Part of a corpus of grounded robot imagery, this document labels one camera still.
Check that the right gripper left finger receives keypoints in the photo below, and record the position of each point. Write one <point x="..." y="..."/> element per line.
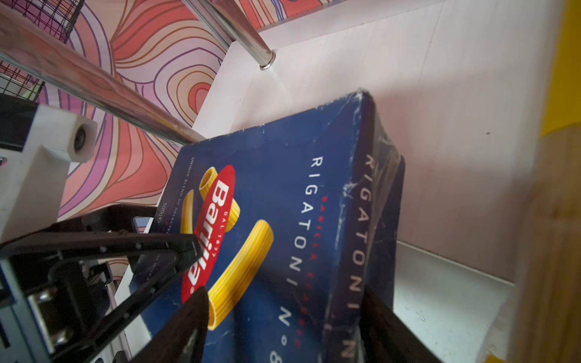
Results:
<point x="183" y="337"/>

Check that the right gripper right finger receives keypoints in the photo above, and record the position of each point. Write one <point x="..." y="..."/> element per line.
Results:
<point x="386" y="338"/>

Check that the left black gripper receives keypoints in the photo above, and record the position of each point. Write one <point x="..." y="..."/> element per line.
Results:
<point x="54" y="311"/>

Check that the blue Barilla pasta box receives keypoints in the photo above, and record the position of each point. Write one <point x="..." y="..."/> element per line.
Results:
<point x="295" y="218"/>

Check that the yellow Pastatime bag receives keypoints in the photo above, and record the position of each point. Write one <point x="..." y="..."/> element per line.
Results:
<point x="540" y="321"/>

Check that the white two-tier shelf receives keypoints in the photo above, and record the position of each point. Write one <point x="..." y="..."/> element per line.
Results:
<point x="308" y="203"/>

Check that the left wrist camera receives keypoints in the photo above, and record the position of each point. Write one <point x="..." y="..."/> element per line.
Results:
<point x="38" y="145"/>

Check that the black wire basket back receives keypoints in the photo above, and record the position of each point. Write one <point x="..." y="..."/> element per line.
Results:
<point x="31" y="33"/>

